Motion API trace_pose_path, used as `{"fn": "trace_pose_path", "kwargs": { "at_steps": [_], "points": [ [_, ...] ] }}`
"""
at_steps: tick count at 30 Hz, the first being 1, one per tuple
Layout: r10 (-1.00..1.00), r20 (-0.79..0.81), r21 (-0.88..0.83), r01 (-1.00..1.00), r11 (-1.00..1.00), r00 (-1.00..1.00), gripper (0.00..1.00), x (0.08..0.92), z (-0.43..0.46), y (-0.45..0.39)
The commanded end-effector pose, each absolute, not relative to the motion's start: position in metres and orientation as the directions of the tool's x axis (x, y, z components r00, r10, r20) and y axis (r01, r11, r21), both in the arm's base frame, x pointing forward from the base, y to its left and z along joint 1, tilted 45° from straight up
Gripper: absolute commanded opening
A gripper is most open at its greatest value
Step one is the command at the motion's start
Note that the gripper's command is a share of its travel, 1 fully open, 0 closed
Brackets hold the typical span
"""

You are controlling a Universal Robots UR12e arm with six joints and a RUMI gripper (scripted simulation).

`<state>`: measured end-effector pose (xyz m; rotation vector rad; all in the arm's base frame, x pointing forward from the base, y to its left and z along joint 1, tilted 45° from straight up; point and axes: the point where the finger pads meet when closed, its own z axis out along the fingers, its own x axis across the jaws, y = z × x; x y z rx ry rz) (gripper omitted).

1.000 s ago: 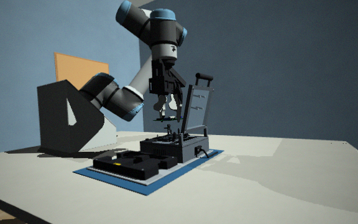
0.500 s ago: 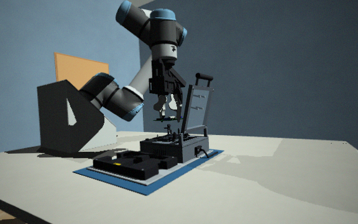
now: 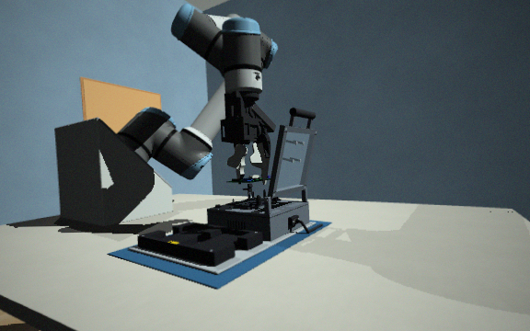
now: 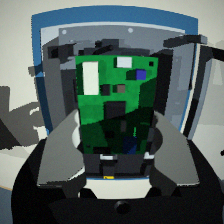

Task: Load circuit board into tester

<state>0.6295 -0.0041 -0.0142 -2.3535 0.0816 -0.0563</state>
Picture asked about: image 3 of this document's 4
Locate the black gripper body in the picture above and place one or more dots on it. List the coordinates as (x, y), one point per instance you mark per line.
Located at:
(241, 130)

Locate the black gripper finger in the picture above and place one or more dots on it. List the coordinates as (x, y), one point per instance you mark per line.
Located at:
(261, 154)
(237, 160)

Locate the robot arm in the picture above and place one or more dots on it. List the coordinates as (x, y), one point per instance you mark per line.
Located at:
(152, 132)

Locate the green circuit board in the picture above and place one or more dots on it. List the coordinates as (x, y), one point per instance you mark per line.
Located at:
(249, 180)

